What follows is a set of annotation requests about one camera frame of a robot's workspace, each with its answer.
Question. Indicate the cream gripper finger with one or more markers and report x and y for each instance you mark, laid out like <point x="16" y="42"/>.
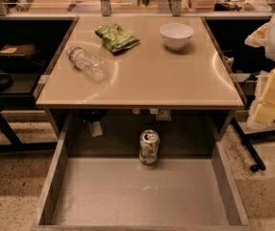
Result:
<point x="265" y="112"/>

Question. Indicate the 7up soda can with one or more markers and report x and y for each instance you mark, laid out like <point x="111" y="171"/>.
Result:
<point x="149" y="142"/>

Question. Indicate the open grey drawer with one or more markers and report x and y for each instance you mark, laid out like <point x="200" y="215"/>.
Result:
<point x="100" y="184"/>

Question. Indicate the white bowl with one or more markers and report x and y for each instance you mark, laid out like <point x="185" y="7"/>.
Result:
<point x="176" y="36"/>

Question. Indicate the green chip bag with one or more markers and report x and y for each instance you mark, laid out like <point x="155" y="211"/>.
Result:
<point x="115" y="38"/>

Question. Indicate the clear plastic water bottle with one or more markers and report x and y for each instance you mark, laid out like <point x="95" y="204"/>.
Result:
<point x="93" y="67"/>

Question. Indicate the white paper tag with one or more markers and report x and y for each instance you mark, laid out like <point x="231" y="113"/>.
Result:
<point x="95" y="129"/>

